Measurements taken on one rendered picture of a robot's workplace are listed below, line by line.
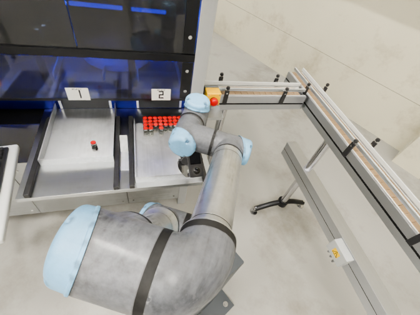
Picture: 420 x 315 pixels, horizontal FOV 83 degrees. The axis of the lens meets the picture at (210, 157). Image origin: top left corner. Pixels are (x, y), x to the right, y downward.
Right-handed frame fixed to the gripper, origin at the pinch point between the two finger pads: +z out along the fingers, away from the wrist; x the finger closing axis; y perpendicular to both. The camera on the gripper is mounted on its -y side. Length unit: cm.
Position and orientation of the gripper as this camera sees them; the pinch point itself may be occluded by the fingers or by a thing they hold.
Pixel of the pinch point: (187, 176)
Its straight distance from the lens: 94.5
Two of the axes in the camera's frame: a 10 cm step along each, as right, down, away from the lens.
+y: -2.2, -7.6, 6.1
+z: -1.6, 6.5, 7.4
